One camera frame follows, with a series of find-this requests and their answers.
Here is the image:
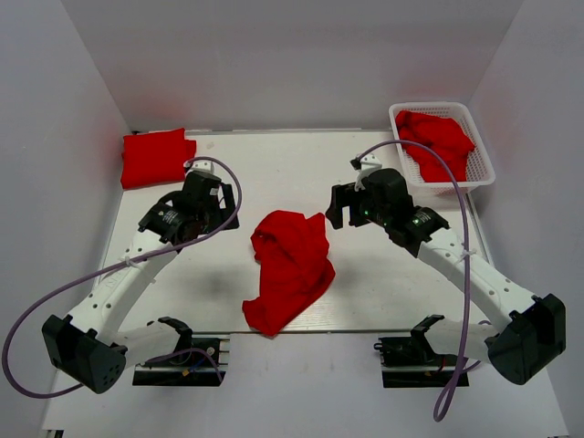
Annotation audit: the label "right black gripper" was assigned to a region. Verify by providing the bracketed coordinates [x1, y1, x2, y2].
[325, 182, 391, 230]

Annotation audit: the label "red t shirt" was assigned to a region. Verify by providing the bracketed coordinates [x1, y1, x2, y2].
[242, 210, 336, 338]
[120, 128, 197, 190]

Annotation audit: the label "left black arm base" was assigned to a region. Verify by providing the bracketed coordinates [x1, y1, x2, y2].
[132, 317, 230, 387]

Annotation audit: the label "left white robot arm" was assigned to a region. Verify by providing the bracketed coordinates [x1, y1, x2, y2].
[42, 171, 238, 394]

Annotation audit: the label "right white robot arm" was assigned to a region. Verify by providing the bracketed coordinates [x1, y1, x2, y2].
[326, 169, 566, 385]

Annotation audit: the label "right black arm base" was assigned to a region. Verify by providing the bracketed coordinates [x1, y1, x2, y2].
[373, 315, 456, 389]

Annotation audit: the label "red shirts in basket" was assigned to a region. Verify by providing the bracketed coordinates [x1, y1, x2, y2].
[395, 110, 475, 183]

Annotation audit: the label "folded red t shirt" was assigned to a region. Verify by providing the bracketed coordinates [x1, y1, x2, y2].
[120, 128, 197, 190]

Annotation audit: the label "white plastic basket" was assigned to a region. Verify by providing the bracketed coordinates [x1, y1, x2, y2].
[389, 101, 495, 194]

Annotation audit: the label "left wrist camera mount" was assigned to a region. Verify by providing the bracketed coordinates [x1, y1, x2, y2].
[183, 158, 214, 174]

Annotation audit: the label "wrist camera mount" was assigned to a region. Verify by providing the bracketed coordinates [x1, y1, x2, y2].
[183, 158, 214, 174]
[350, 153, 382, 186]

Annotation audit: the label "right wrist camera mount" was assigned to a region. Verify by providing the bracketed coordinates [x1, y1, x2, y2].
[350, 153, 382, 186]

